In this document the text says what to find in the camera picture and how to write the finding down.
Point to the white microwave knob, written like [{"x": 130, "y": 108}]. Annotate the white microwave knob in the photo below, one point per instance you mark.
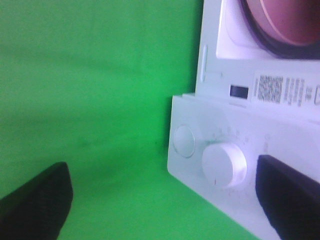
[{"x": 224, "y": 165}]

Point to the round white door button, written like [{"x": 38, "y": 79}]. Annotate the round white door button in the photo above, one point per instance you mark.
[{"x": 184, "y": 141}]

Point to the pink round plate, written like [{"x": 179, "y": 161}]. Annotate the pink round plate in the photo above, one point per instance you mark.
[{"x": 293, "y": 22}]

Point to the white microwave oven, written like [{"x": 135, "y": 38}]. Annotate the white microwave oven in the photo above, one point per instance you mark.
[{"x": 247, "y": 96}]

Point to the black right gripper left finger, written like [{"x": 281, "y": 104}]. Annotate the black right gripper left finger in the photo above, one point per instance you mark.
[{"x": 38, "y": 209}]

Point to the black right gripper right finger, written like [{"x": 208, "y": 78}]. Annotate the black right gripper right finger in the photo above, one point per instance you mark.
[{"x": 290, "y": 200}]

